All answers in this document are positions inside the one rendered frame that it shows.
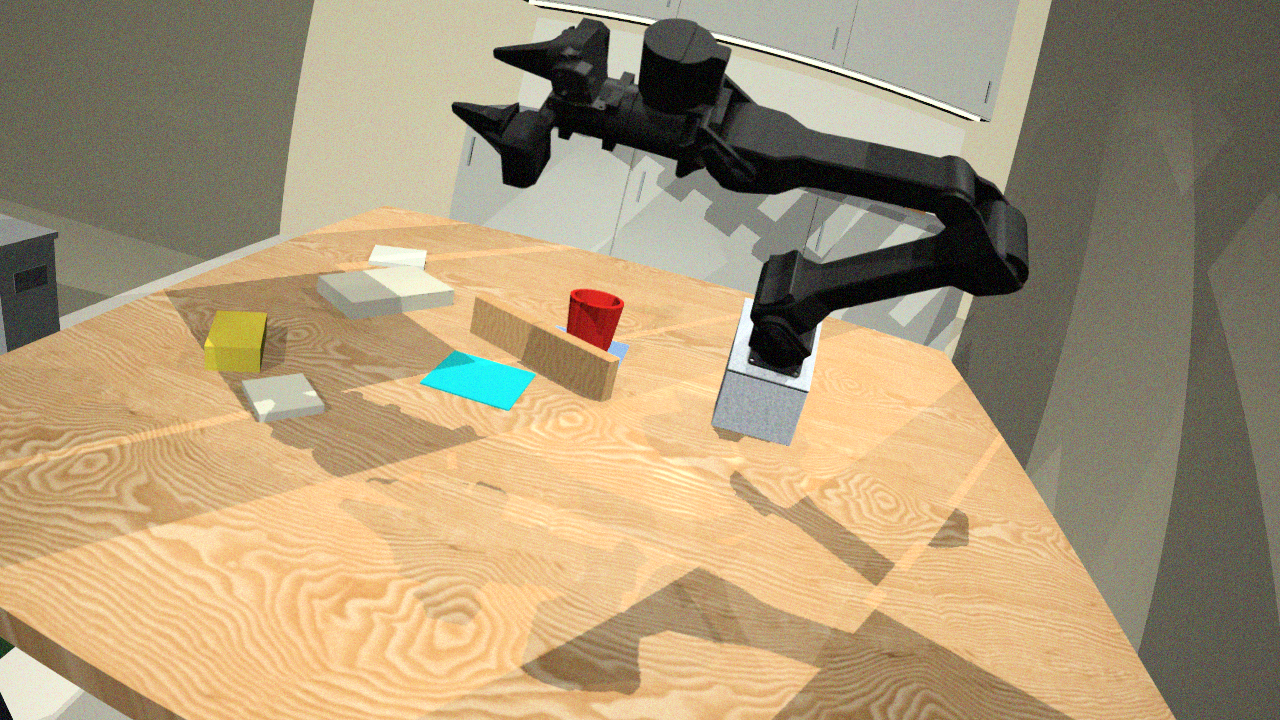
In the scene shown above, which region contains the yellow block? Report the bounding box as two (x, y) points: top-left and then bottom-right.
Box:
(204, 310), (268, 373)

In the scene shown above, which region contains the dark red cup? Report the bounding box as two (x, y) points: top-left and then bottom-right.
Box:
(567, 290), (625, 352)

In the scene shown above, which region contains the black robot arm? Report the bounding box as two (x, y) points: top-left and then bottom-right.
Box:
(547, 18), (1029, 378)

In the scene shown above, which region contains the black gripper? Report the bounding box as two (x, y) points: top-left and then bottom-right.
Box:
(451, 36), (639, 190)

